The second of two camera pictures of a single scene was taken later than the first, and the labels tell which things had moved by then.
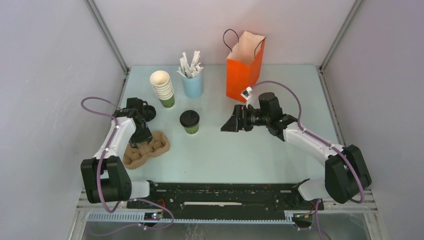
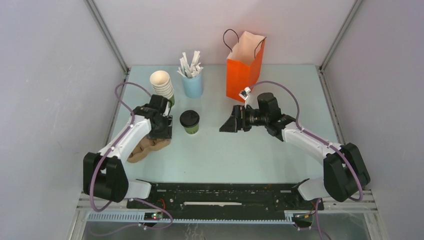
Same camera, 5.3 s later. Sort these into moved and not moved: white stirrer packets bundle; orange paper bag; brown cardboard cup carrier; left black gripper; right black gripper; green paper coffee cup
Moved: left black gripper; brown cardboard cup carrier
Not moved: orange paper bag; right black gripper; green paper coffee cup; white stirrer packets bundle
